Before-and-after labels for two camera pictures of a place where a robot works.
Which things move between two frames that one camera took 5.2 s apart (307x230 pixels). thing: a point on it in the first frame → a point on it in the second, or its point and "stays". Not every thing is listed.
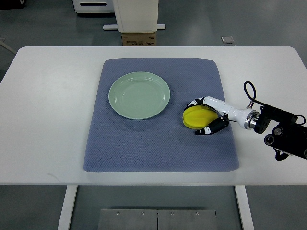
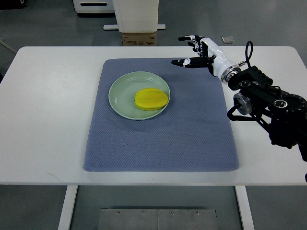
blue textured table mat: (163, 143) stays
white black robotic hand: (248, 119) → (209, 57)
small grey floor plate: (227, 40) stays
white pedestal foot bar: (115, 27) stays
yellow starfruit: (197, 117) → (150, 98)
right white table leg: (245, 208) stays
